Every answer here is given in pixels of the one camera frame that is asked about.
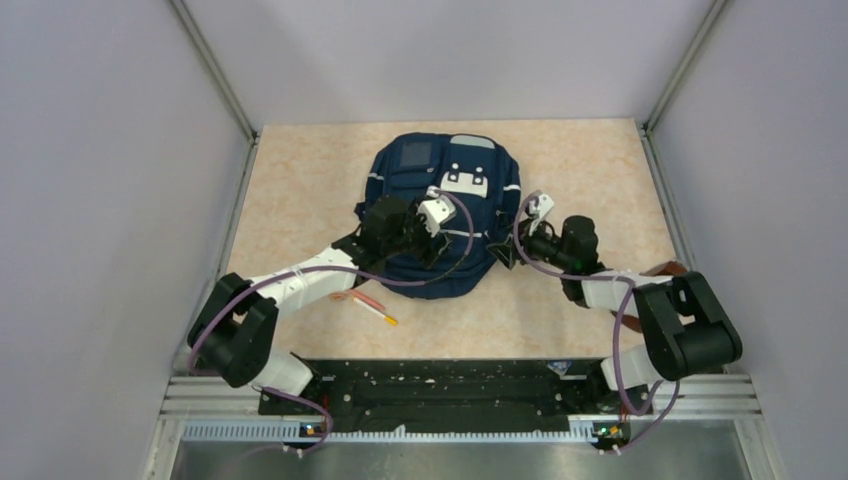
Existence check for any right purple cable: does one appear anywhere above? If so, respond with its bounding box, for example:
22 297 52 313
512 192 682 455

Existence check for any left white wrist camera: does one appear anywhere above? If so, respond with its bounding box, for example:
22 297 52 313
416 186 457 237

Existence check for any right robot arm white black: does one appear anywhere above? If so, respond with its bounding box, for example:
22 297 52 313
487 215 743 412

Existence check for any navy blue backpack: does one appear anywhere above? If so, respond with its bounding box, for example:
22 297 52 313
354 132 521 300

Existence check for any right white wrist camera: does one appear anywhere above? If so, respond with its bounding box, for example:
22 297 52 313
525 191 555 233

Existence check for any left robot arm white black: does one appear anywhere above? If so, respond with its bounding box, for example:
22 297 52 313
187 188 468 414

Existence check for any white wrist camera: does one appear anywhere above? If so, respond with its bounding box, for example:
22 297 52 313
525 191 555 233
416 186 457 237

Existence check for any aluminium frame rail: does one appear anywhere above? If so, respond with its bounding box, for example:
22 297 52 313
142 360 787 479

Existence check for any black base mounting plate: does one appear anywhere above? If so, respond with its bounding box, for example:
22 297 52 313
258 359 624 434

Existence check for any brown leather case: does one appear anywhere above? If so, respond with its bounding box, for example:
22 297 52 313
622 259 688 334

